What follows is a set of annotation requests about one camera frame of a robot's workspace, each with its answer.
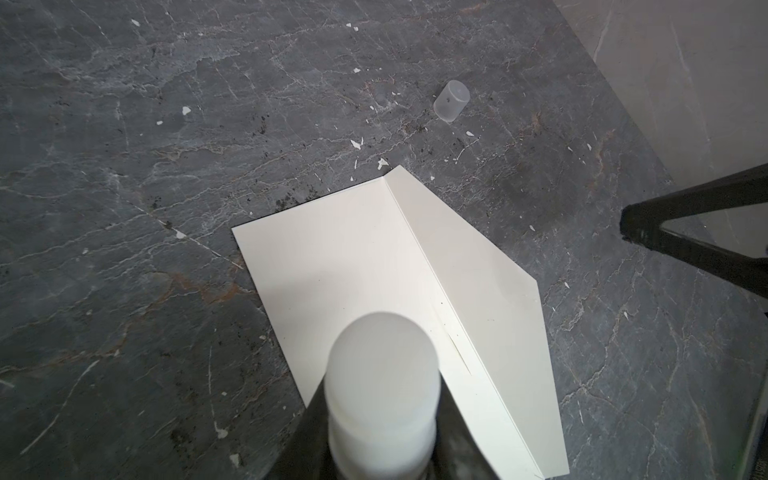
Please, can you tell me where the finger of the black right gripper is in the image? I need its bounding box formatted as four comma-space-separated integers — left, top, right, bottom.
619, 164, 767, 298

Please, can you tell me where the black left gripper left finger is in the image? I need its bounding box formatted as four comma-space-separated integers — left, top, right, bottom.
265, 379, 336, 480

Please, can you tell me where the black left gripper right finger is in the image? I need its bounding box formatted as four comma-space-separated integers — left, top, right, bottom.
428, 379, 498, 480

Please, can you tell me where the white paper envelope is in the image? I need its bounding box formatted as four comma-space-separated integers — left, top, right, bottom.
234, 167, 569, 479

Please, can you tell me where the translucent glue stick cap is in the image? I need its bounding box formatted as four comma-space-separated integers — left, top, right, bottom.
433, 80, 471, 123

